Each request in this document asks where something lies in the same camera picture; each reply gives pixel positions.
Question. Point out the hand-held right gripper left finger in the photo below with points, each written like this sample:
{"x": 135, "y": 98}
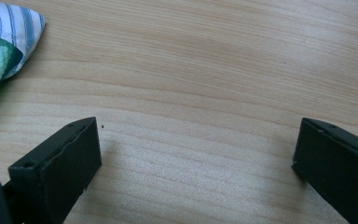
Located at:
{"x": 56, "y": 174}

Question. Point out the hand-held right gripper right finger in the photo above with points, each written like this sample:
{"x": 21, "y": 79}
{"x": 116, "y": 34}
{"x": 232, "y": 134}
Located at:
{"x": 338, "y": 168}

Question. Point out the blue striped white cloth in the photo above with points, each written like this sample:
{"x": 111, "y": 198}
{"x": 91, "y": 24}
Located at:
{"x": 14, "y": 25}

